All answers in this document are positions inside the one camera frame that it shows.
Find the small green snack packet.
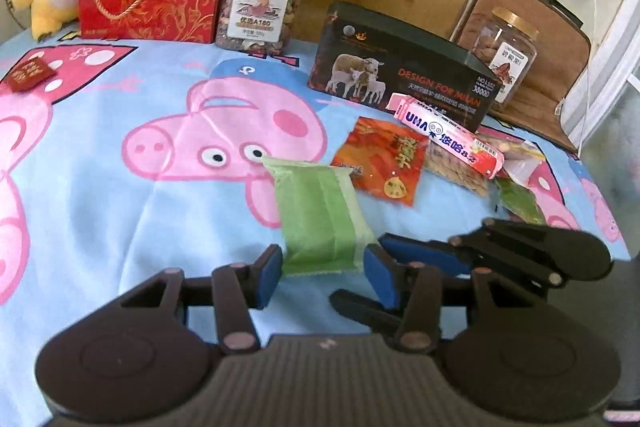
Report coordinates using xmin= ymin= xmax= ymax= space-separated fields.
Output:
xmin=494 ymin=179 xmax=549 ymax=226

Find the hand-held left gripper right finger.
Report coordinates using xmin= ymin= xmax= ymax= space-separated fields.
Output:
xmin=363 ymin=243 xmax=541 ymax=355

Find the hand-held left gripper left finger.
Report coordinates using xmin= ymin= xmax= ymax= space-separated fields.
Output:
xmin=117 ymin=243 xmax=284 ymax=356

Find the clear bag of peanuts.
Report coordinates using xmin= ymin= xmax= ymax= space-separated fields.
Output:
xmin=423 ymin=134 xmax=501 ymax=198

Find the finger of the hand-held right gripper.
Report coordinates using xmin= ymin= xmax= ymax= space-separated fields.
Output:
xmin=378 ymin=232 xmax=481 ymax=278
xmin=329 ymin=288 xmax=407 ymax=332

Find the clear yellow-edged snack packet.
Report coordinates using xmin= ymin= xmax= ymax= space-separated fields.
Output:
xmin=492 ymin=138 xmax=547 ymax=186

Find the red snack packet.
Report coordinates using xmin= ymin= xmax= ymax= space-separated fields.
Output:
xmin=331 ymin=115 xmax=430 ymax=207

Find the white cable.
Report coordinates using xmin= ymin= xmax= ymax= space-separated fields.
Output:
xmin=579 ymin=0 xmax=602 ymax=148

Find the pink and white candy box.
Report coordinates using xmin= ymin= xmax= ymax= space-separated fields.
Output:
xmin=388 ymin=92 xmax=505 ymax=180

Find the cartoon pig printed blanket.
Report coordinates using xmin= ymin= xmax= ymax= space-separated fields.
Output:
xmin=0 ymin=26 xmax=632 ymax=424

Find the small red packet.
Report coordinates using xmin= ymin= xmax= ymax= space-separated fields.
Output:
xmin=3 ymin=58 xmax=59 ymax=93

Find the brown seat cushion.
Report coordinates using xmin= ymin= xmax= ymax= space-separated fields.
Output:
xmin=450 ymin=0 xmax=593 ymax=153

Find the small gold-lid nut jar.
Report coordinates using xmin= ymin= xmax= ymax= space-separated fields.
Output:
xmin=467 ymin=7 xmax=539 ymax=106

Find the black tin box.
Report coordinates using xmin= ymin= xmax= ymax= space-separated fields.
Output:
xmin=307 ymin=1 xmax=507 ymax=132

